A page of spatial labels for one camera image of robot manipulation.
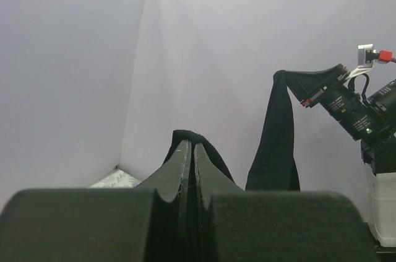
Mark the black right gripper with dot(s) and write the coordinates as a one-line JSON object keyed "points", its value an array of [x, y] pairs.
{"points": [[372, 122]]}

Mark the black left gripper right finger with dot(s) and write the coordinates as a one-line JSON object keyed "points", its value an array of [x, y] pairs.
{"points": [[238, 225]]}

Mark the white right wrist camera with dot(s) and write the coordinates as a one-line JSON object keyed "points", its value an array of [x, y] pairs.
{"points": [[368, 57]]}

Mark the floral patterned table mat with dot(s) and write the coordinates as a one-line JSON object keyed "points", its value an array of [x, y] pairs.
{"points": [[117, 179]]}

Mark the black t-shirt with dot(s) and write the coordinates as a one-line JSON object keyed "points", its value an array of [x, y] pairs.
{"points": [[273, 167]]}

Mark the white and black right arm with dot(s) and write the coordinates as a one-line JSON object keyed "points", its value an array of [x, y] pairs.
{"points": [[379, 163]]}

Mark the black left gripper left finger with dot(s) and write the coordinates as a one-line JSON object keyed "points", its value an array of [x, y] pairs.
{"points": [[144, 223]]}

